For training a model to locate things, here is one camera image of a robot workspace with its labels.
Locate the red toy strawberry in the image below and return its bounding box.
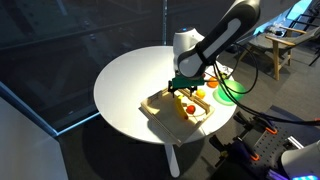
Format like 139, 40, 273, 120
186, 104, 197, 115

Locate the purple black bar clamp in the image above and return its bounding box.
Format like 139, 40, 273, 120
209, 134, 261, 168
233, 111, 278, 135

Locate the orange toy fruit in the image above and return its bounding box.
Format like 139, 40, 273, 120
206, 76, 220, 89

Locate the green translucent plastic bowl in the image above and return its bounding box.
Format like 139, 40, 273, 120
212, 79, 247, 107

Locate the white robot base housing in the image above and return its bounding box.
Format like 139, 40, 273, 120
280, 139, 320, 180

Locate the black white patterned cube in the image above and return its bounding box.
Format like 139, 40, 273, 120
205, 65, 234, 80

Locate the yellow toy banana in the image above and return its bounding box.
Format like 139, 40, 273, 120
174, 94, 189, 120

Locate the wooden armchair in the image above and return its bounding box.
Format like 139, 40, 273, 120
248, 13, 320, 81

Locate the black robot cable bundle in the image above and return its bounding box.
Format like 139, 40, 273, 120
212, 42, 320, 127

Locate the yellow orange toy peach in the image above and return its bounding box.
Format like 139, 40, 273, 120
195, 88, 206, 99

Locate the black perforated breadboard plate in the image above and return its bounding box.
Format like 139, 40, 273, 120
246, 105, 320, 169

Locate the white table pedestal base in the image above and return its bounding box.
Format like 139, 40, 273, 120
164, 143, 181, 178

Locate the wooden slatted crate tray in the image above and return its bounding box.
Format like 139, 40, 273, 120
139, 87, 216, 147

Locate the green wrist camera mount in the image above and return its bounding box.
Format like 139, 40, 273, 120
171, 74, 205, 89

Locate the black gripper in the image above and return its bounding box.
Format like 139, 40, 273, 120
167, 79, 198, 99

